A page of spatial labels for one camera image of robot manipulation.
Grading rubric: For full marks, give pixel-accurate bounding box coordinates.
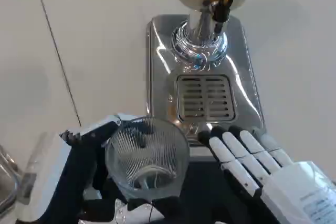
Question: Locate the steel drip tray grid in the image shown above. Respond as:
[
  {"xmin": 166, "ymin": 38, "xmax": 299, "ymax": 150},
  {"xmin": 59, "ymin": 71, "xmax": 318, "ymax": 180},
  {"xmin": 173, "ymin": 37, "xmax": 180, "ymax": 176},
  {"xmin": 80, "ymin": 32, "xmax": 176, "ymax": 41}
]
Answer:
[{"xmin": 176, "ymin": 74, "xmax": 236, "ymax": 123}]

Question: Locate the clear ribbed glass cup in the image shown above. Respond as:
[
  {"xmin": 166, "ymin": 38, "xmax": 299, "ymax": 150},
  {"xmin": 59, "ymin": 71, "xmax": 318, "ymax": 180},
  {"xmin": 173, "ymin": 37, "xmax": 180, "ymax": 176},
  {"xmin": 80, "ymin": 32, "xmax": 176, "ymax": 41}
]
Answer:
[{"xmin": 104, "ymin": 116, "xmax": 191, "ymax": 204}]

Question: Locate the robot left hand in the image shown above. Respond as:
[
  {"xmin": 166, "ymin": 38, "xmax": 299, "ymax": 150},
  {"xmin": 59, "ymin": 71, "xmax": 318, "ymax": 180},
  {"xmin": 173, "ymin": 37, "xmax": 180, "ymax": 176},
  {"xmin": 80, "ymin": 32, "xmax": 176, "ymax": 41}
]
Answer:
[{"xmin": 36, "ymin": 112, "xmax": 185, "ymax": 224}]

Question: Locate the clear plastic container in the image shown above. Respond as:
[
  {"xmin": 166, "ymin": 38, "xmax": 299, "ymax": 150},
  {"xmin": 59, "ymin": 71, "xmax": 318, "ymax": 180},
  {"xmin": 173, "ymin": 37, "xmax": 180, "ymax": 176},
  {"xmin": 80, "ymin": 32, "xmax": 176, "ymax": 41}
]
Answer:
[{"xmin": 0, "ymin": 132, "xmax": 50, "ymax": 207}]

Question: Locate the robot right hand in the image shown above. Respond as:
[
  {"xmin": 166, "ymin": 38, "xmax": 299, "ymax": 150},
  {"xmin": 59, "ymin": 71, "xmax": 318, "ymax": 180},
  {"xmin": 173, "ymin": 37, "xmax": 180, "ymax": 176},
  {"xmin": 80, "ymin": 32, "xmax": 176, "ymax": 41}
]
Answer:
[{"xmin": 197, "ymin": 125, "xmax": 336, "ymax": 224}]

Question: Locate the steel orange juice dispenser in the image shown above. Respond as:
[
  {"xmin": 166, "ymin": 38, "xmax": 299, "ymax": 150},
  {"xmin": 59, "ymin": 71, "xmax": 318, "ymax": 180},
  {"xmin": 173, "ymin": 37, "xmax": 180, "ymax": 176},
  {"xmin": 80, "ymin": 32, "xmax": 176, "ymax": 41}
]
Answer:
[{"xmin": 145, "ymin": 0, "xmax": 266, "ymax": 157}]

